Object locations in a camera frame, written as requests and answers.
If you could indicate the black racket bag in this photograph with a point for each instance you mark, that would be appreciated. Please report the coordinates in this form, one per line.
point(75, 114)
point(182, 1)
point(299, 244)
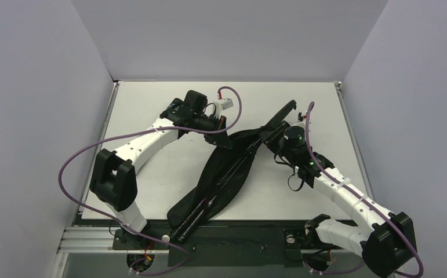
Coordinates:
point(219, 164)

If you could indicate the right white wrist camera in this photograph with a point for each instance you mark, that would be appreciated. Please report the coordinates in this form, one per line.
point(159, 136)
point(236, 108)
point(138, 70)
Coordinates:
point(303, 120)

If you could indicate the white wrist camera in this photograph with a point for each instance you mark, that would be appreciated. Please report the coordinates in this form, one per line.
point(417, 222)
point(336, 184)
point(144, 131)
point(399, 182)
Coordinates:
point(220, 105)
point(303, 120)

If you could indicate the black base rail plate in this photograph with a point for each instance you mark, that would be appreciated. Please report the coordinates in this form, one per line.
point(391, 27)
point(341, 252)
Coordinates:
point(225, 243)

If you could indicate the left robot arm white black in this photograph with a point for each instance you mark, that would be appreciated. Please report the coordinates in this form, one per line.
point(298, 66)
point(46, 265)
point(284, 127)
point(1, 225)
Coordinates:
point(114, 179)

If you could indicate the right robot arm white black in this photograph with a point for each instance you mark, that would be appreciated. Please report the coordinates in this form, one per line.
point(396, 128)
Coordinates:
point(384, 240)

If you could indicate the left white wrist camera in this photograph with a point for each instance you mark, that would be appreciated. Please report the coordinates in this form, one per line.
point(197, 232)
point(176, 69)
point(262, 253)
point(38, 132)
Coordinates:
point(220, 105)

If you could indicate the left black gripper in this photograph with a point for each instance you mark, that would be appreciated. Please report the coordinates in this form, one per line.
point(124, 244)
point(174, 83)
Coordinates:
point(217, 134)

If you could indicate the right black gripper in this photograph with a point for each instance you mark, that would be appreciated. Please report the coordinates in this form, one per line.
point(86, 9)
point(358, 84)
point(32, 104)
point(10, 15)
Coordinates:
point(273, 128)

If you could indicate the black shuttlecock tube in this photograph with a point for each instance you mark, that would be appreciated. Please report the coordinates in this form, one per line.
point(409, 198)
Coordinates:
point(172, 110)

